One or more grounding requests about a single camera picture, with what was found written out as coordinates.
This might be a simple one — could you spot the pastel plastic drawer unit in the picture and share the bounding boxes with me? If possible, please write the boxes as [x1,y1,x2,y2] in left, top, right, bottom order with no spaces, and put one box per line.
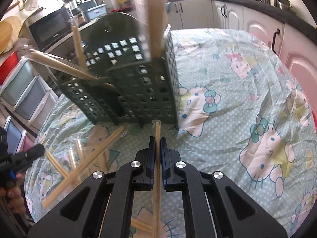
[1,58,58,154]

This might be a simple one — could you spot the blue hanging cabinet bin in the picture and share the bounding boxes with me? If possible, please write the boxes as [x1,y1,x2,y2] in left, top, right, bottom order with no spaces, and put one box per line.
[165,2,171,13]

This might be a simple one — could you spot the white kitchen cabinets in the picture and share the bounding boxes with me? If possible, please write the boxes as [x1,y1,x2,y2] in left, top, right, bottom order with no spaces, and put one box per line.
[167,0,316,110]

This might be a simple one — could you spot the long chopsticks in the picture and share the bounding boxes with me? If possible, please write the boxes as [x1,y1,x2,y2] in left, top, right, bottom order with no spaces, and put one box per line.
[152,119,162,238]

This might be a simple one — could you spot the black microwave oven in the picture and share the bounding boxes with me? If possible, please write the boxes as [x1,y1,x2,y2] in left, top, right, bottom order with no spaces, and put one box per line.
[25,6,71,50]

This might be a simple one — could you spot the red plastic basin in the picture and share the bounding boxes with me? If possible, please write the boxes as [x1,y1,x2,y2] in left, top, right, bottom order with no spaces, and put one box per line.
[0,52,19,85]

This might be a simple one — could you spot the dark teapot kettle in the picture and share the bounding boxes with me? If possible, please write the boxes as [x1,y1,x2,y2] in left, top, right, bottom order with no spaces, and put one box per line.
[274,0,291,11]

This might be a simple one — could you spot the blue plastic box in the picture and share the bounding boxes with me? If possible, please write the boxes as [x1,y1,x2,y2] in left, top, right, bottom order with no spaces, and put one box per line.
[84,4,107,22]

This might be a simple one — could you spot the hello kitty tablecloth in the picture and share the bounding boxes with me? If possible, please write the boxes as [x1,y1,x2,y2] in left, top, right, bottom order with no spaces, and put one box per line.
[24,29,316,237]

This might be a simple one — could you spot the dark green utensil basket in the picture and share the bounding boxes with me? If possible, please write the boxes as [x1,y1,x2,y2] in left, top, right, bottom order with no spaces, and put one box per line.
[58,12,180,125]

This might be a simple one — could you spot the person's left hand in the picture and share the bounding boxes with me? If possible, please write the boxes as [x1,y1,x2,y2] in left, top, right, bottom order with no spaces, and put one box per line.
[1,174,26,214]

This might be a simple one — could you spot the round bamboo board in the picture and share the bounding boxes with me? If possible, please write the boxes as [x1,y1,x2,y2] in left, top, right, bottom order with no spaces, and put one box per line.
[0,16,23,54]

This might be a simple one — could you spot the diagonal chopsticks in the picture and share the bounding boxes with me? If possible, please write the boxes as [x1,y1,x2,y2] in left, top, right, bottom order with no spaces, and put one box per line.
[42,126,126,208]

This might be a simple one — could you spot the chopsticks pair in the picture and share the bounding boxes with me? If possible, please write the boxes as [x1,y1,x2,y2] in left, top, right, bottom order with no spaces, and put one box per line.
[19,45,100,82]

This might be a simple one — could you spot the black blender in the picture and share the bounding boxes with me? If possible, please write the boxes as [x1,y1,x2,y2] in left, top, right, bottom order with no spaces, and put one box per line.
[63,0,82,16]

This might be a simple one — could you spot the black countertop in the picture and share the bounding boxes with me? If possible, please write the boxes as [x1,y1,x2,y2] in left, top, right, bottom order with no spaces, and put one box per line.
[168,0,317,45]

